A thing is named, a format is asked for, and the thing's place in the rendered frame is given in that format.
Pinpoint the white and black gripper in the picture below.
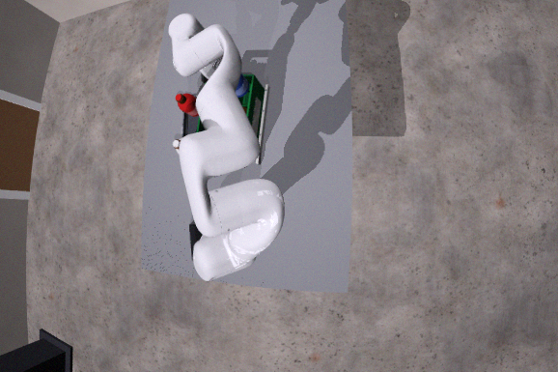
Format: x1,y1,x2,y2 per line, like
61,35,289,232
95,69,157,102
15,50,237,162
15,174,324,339
199,56,223,83

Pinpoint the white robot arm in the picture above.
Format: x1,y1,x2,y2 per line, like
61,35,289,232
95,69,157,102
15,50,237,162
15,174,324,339
168,14,285,281

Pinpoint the white bottle with grey label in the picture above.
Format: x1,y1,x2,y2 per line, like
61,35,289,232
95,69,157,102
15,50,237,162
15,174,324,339
173,139,181,154

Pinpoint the blue bottle with light blue label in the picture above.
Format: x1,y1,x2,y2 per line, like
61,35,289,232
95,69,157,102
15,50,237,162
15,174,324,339
236,74,249,98

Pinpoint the green crate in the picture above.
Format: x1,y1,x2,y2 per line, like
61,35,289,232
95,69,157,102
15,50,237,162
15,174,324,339
197,74,265,140

